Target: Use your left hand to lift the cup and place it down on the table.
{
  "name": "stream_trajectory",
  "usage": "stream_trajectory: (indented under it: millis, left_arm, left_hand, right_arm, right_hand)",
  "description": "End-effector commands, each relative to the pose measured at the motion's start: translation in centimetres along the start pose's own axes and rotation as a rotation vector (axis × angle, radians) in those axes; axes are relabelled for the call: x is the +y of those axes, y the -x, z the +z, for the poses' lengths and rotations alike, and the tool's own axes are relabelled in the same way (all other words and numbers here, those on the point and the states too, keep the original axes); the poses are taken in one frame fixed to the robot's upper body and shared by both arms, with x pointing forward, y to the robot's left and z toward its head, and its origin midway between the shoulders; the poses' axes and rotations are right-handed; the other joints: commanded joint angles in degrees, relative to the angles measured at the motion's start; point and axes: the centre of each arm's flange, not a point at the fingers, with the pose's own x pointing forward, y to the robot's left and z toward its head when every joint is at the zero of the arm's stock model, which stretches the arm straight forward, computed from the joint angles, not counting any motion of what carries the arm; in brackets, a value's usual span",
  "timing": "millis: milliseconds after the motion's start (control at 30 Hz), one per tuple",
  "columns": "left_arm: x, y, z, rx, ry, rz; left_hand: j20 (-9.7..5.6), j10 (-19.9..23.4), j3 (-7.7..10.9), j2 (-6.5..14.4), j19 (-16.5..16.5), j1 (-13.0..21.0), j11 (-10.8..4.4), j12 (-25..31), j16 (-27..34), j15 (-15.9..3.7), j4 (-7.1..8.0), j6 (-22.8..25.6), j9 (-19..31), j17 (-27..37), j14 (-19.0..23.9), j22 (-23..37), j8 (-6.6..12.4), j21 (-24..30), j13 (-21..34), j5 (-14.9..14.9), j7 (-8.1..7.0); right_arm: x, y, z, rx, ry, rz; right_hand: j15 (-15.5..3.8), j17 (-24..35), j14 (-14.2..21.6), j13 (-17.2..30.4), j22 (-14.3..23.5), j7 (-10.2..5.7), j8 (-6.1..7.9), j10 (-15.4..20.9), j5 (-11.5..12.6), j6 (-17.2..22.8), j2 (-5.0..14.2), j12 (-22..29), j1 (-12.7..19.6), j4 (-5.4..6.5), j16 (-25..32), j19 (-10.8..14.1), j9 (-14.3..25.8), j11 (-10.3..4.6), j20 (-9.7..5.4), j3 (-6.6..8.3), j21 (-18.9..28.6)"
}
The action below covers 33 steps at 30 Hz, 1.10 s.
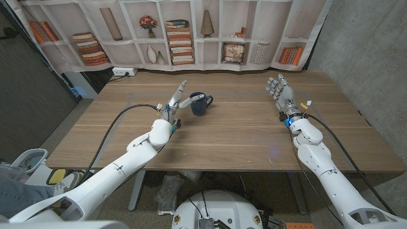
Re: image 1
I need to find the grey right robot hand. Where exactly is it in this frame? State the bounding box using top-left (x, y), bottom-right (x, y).
top-left (266, 73), bottom-right (303, 121)

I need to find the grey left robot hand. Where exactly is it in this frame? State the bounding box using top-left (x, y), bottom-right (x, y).
top-left (160, 80), bottom-right (198, 125)

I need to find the dark blue ceramic mug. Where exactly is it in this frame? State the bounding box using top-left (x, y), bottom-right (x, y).
top-left (190, 92), bottom-right (214, 117)

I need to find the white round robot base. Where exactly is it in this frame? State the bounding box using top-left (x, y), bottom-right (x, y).
top-left (171, 190), bottom-right (264, 229)

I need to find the white power strip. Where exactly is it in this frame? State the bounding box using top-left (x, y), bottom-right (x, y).
top-left (111, 66), bottom-right (139, 77)

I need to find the printed bookshelf backdrop cloth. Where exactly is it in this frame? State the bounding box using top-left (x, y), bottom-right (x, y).
top-left (4, 0), bottom-right (333, 74)

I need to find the clear plastic bag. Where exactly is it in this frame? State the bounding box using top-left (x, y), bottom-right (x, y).
top-left (154, 174), bottom-right (185, 216)

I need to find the white table leg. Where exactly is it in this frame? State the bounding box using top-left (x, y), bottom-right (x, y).
top-left (128, 170), bottom-right (146, 212)

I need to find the white cabinet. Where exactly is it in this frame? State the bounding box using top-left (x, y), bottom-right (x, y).
top-left (63, 71), bottom-right (99, 100)

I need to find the grey table leg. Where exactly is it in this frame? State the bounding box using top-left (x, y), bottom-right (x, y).
top-left (287, 172), bottom-right (308, 216)

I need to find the grey sneaker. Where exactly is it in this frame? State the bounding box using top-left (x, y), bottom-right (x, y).
top-left (52, 171), bottom-right (80, 195)

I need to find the orange box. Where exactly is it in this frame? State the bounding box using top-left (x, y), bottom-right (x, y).
top-left (286, 222), bottom-right (316, 229)

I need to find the yellow and black pad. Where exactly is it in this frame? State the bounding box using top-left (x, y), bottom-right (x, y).
top-left (46, 168), bottom-right (67, 186)

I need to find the person's leg in jeans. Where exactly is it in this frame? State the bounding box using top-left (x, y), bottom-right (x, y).
top-left (0, 174), bottom-right (55, 219)

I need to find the black power cord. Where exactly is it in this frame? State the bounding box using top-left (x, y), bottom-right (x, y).
top-left (107, 72), bottom-right (130, 83)

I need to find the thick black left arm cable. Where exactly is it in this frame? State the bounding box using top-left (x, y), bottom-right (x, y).
top-left (78, 103), bottom-right (160, 185)

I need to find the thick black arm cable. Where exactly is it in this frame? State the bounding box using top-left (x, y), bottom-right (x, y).
top-left (305, 113), bottom-right (396, 216)
top-left (78, 103), bottom-right (160, 185)

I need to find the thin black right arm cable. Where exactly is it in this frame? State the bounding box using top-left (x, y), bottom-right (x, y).
top-left (286, 126), bottom-right (345, 227)

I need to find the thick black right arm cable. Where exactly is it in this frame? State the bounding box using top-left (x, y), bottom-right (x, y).
top-left (305, 113), bottom-right (396, 216)

